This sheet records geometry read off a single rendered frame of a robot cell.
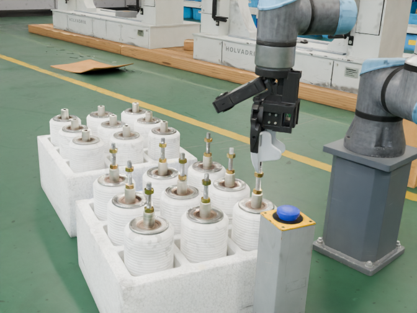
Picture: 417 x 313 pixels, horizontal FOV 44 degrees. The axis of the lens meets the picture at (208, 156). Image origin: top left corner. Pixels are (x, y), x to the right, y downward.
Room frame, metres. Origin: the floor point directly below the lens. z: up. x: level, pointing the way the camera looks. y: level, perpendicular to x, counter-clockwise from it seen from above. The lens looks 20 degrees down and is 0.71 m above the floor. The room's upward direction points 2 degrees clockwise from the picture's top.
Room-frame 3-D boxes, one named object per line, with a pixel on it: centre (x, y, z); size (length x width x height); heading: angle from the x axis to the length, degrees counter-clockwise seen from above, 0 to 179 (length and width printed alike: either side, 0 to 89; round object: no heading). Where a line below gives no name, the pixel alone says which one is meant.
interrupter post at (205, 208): (0.92, 0.00, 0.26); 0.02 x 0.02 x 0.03
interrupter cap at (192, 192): (1.03, 0.05, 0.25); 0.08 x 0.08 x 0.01
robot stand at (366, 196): (1.25, -0.42, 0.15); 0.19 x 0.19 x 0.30; 45
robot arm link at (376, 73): (1.24, -0.42, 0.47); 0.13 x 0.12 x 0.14; 23
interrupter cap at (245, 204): (0.98, -0.10, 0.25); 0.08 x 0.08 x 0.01
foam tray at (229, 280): (1.03, 0.05, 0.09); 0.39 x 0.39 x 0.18; 27
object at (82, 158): (1.35, 0.34, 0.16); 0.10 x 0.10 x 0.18
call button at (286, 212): (0.80, -0.14, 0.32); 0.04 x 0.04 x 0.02
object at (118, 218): (0.98, 0.16, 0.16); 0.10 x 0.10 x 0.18
